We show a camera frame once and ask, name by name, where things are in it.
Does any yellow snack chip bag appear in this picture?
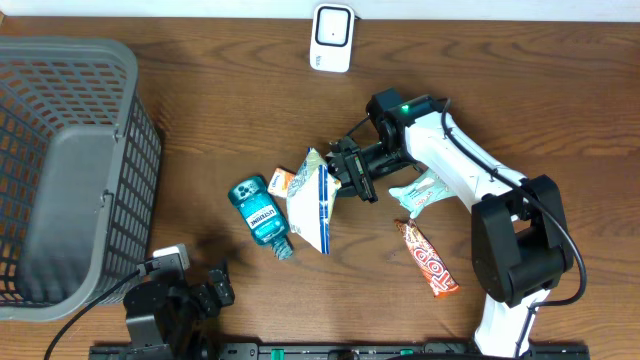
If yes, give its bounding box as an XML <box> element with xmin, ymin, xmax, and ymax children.
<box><xmin>286</xmin><ymin>148</ymin><xmax>342</xmax><ymax>255</ymax></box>

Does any pale green snack packet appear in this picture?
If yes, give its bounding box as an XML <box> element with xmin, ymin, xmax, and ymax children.
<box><xmin>388</xmin><ymin>169</ymin><xmax>456</xmax><ymax>219</ymax></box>

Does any small orange tissue pack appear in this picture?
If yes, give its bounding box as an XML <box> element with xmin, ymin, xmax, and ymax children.
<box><xmin>267</xmin><ymin>167</ymin><xmax>296</xmax><ymax>199</ymax></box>

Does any blue Listerine mouthwash bottle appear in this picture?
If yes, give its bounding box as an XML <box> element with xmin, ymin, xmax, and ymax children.
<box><xmin>228</xmin><ymin>176</ymin><xmax>293</xmax><ymax>260</ymax></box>

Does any orange chocolate bar wrapper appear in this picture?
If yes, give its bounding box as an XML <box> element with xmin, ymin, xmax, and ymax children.
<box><xmin>394</xmin><ymin>219</ymin><xmax>460</xmax><ymax>298</ymax></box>

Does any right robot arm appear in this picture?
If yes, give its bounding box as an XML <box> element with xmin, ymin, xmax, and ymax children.
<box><xmin>326</xmin><ymin>88</ymin><xmax>587</xmax><ymax>359</ymax></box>

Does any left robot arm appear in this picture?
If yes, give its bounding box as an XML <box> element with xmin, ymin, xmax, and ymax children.
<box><xmin>120</xmin><ymin>254</ymin><xmax>235</xmax><ymax>360</ymax></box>

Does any white barcode scanner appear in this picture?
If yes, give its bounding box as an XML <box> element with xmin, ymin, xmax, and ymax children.
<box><xmin>309</xmin><ymin>3</ymin><xmax>355</xmax><ymax>73</ymax></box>

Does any grey plastic mesh basket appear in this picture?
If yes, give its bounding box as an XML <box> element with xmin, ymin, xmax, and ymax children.
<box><xmin>1</xmin><ymin>36</ymin><xmax>162</xmax><ymax>322</ymax></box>

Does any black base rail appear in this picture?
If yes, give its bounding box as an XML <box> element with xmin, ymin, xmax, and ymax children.
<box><xmin>88</xmin><ymin>341</ymin><xmax>591</xmax><ymax>360</ymax></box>

